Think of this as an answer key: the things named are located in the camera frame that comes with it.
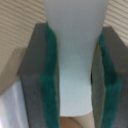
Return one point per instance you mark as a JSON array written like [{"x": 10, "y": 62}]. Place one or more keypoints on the light blue milk carton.
[{"x": 77, "y": 25}]

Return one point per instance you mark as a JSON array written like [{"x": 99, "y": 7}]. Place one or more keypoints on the woven beige placemat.
[{"x": 17, "y": 21}]

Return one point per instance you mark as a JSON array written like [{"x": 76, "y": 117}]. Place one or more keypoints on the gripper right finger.
[{"x": 110, "y": 81}]

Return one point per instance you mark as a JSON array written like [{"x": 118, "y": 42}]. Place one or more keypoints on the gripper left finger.
[{"x": 29, "y": 84}]

